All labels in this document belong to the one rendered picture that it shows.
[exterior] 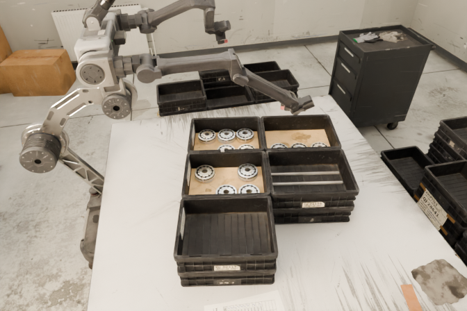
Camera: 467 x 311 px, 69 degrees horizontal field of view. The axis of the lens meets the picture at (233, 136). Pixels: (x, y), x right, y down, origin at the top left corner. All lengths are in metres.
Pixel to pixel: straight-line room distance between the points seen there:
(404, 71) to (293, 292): 2.22
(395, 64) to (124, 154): 2.24
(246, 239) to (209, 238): 0.16
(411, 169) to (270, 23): 2.85
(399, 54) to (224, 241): 2.19
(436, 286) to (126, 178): 1.58
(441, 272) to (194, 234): 1.06
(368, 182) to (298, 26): 3.36
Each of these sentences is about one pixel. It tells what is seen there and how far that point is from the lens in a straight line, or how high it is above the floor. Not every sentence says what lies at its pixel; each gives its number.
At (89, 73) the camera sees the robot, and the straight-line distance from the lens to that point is 1.45.
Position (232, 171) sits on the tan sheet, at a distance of 1.77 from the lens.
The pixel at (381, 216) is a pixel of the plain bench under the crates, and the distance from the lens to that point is 1.87.
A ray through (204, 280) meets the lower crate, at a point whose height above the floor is 0.75.
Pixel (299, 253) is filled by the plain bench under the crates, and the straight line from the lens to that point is 1.65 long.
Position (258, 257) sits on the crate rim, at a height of 0.93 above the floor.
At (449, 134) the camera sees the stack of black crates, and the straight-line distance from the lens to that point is 2.83.
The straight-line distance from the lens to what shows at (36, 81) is 4.47.
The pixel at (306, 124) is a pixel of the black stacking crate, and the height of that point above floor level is 0.87.
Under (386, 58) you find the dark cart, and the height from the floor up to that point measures 0.82.
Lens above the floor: 2.08
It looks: 39 degrees down
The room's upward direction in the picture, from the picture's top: 2 degrees counter-clockwise
